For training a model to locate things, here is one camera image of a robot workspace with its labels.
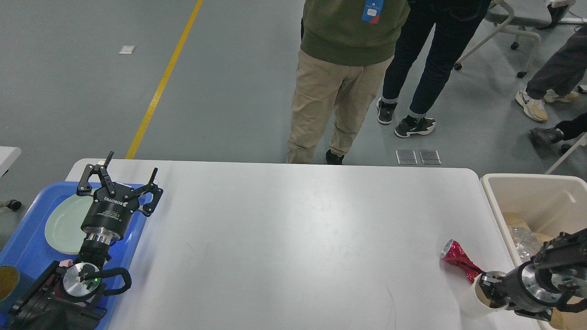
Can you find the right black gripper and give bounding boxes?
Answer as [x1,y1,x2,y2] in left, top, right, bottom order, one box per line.
[478,264,553,321]

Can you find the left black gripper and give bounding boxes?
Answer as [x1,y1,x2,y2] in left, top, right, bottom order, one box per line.
[76,151,163,244]

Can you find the red foil wrapper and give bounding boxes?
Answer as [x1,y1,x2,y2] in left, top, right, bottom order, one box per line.
[440,239,483,284]

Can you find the aluminium foil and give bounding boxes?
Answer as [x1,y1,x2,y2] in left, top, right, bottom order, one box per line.
[508,226,543,262]

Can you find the light green plate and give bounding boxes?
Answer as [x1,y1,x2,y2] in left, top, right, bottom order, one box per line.
[44,195,94,255]

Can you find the brown paper bag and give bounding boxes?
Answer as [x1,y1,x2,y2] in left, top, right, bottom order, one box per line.
[502,212,530,229]
[548,308,587,330]

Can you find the pink mug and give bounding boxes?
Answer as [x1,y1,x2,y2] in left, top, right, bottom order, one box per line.
[59,259,74,268]

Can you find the blue-grey mug yellow inside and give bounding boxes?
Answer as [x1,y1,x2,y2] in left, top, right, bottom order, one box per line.
[0,265,35,314]

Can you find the white paper cup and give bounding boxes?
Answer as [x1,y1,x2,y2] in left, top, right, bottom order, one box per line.
[458,271,508,319]

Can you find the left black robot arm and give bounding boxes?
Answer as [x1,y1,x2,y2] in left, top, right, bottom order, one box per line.
[1,153,163,330]

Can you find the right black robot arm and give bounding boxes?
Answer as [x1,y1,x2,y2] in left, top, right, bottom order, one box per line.
[476,229,587,322]

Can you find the brown bag in bin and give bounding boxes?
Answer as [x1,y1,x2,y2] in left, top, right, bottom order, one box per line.
[534,232,554,244]

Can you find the beige plastic bin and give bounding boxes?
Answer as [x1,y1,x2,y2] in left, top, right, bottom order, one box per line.
[481,174,586,330]

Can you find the blue plastic tray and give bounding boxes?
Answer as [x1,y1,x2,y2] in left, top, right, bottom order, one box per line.
[0,182,152,330]

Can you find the white chair at right edge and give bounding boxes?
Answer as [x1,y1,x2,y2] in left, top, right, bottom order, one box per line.
[545,133,587,175]

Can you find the seated person at right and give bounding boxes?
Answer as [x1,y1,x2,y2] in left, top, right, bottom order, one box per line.
[530,112,587,147]

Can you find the person in grey trousers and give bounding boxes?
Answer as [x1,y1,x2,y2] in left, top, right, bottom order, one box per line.
[515,25,587,122]

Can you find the person in dark jeans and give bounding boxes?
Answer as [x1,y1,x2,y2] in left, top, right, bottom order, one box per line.
[377,0,490,138]

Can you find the right white office chair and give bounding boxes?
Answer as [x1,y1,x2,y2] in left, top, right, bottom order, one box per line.
[454,0,575,78]

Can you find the person in khaki trousers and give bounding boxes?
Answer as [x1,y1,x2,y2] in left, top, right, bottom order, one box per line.
[287,0,410,165]

